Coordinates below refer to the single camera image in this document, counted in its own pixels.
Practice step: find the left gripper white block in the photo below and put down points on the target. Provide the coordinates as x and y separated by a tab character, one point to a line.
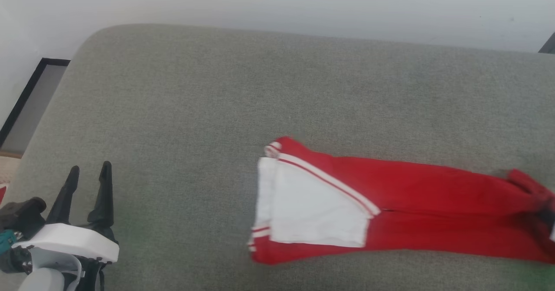
73	241

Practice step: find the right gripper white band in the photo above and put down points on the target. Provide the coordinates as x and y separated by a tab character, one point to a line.
553	236

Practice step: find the red and white hooded jacket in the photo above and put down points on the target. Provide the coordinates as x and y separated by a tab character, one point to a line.
433	195

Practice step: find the black framed grey panel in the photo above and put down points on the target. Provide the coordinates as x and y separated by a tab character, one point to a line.
30	109

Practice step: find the grey fabric sofa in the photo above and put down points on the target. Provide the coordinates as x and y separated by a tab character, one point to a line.
217	109

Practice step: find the grey slanted metal bar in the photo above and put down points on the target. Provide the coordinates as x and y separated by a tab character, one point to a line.
549	44

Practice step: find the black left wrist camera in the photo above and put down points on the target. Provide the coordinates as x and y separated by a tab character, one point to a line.
21	215

